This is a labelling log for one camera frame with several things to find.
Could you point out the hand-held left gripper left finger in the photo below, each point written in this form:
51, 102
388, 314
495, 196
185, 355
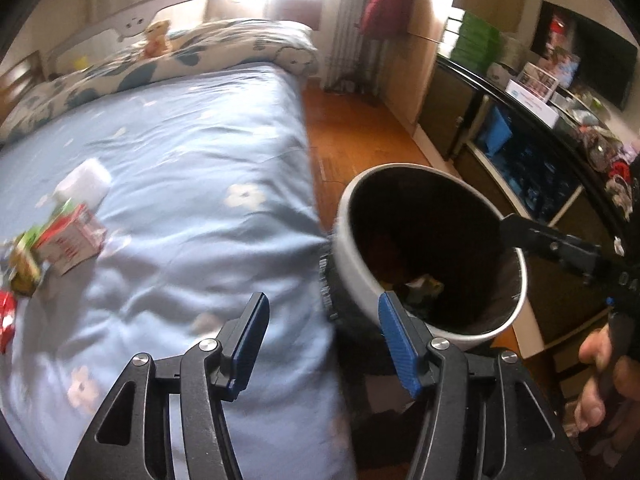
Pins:
247, 340

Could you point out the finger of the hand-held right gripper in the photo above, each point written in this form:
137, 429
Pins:
550, 245

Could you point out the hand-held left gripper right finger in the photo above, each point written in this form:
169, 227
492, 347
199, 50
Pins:
397, 340

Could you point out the white bin with black bag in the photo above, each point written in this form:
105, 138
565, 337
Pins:
360, 270

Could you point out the white foam block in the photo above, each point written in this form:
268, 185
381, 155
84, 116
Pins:
82, 182

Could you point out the person's right hand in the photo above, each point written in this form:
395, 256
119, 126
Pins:
627, 390

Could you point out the black glass cabinet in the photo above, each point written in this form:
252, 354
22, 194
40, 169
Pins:
545, 175

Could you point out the blue box in cabinet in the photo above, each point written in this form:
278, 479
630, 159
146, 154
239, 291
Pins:
495, 130

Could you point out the white sign card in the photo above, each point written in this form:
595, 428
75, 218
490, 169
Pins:
532, 102

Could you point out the bed with blue flowered sheet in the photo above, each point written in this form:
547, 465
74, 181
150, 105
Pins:
200, 185

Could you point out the black flat television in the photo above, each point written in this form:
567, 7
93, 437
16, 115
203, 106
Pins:
600, 55

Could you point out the red and white carton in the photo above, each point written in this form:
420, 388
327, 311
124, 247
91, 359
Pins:
67, 242

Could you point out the stack of green boxes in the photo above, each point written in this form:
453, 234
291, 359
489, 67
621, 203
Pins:
475, 35

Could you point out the light wooden wardrobe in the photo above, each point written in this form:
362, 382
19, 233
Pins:
425, 60

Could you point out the green snack wrapper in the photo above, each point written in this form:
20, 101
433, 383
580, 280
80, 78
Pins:
25, 262

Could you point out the red snack wrapper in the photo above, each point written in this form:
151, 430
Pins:
6, 317

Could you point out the white radiator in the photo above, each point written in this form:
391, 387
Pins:
350, 35

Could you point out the red hanging garment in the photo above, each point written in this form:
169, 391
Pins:
385, 0

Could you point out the blue patterned white quilt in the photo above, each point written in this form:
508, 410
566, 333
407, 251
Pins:
225, 45

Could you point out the small teddy bear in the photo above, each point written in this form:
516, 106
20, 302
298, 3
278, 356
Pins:
157, 37

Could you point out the small yellow toy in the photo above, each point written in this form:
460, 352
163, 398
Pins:
80, 62

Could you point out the wooden headboard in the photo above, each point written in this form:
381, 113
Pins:
20, 77

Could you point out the white bed guard rail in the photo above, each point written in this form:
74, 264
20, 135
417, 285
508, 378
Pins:
150, 10

